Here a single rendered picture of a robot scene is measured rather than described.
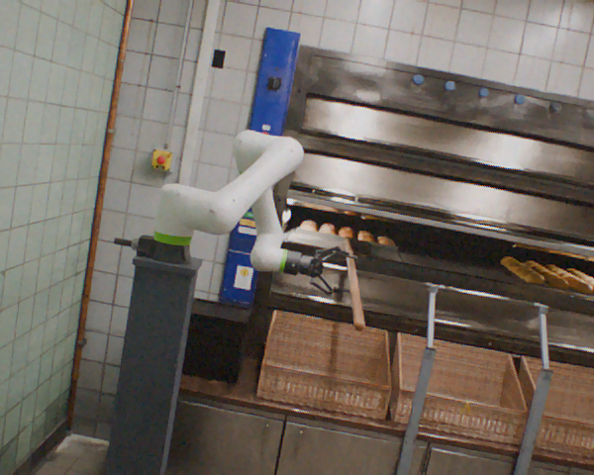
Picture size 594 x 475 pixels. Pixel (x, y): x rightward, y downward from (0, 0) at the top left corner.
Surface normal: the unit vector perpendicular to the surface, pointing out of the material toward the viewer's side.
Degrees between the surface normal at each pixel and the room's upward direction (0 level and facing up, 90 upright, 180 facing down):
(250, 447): 90
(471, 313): 70
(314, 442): 90
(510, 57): 90
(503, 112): 90
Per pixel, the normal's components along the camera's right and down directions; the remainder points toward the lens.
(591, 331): 0.02, -0.22
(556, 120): -0.04, 0.12
